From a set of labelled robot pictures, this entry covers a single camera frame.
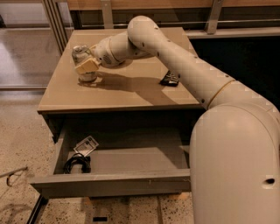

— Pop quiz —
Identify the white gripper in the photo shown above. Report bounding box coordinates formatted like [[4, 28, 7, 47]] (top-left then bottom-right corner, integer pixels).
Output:
[[75, 38, 120, 74]]

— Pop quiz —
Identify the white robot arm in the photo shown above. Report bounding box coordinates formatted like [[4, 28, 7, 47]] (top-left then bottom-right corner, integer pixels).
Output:
[[75, 16, 280, 224]]

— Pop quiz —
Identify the grey cabinet with tan top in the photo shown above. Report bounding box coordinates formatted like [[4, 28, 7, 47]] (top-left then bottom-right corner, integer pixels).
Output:
[[38, 29, 203, 136]]

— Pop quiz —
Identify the open grey top drawer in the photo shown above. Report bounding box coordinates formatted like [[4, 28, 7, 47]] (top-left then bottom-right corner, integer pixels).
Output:
[[29, 126, 190, 198]]

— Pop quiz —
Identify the black snack bar wrapper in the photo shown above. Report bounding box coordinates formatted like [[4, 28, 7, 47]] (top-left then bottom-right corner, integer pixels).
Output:
[[160, 71, 179, 87]]

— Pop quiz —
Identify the white paper card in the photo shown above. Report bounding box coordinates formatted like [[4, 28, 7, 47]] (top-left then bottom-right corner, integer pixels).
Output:
[[73, 136, 99, 157]]

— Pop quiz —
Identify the grey metal hook bar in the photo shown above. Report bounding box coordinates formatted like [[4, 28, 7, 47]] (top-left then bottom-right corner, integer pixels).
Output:
[[0, 166, 28, 187]]

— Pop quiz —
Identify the black floor leg bar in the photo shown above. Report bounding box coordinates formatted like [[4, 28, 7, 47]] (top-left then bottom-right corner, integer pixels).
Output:
[[26, 195, 48, 224]]

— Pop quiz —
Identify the metal railing frame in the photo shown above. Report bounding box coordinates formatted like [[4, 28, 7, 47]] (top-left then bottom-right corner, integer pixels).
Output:
[[38, 0, 280, 53]]

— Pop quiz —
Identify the black coiled cable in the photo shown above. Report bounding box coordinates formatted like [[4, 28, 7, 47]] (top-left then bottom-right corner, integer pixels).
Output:
[[63, 152, 92, 175]]

